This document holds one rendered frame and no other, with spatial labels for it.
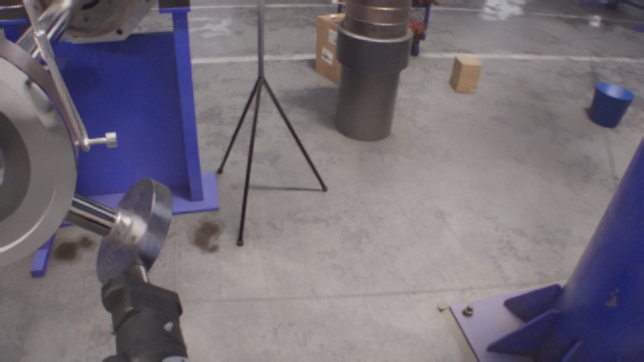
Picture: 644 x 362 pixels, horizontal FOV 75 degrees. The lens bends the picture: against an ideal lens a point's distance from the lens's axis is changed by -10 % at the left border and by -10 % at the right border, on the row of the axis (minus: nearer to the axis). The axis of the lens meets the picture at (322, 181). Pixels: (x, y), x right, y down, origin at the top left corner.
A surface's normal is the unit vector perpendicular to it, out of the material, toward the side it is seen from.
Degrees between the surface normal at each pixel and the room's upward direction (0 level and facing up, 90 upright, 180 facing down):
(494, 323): 0
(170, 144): 90
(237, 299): 0
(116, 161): 90
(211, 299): 0
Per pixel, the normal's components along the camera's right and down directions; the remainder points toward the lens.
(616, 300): -0.72, 0.37
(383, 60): 0.21, 0.58
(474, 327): 0.07, -0.81
